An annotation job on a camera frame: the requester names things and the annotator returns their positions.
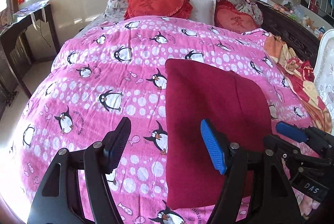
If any dark red fleece garment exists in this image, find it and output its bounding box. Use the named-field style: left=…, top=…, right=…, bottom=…
left=165, top=59, right=271, bottom=209

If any person's right hand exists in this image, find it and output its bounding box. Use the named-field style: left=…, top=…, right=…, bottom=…
left=296, top=192, right=320, bottom=218

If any orange red floral quilt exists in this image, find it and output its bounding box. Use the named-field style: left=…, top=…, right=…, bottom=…
left=264, top=34, right=332, bottom=134

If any dark carved wooden headboard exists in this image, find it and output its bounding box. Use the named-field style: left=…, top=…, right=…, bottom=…
left=256, top=1, right=320, bottom=68

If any clutter of items on shelf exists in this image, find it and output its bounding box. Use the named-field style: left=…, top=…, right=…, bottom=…
left=255, top=0, right=331, bottom=39

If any pink penguin blanket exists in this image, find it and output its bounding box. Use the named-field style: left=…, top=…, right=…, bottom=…
left=10, top=15, right=320, bottom=224

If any white square pillow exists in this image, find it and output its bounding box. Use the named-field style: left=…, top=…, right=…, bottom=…
left=188, top=0, right=216, bottom=26

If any dark wooden lattice door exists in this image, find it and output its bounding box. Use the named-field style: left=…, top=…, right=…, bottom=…
left=1, top=0, right=18, bottom=118

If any dark wooden desk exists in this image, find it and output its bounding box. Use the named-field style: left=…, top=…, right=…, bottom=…
left=1, top=0, right=61, bottom=98

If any large red heart pillow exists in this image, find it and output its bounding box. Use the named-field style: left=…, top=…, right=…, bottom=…
left=124, top=0, right=193, bottom=20

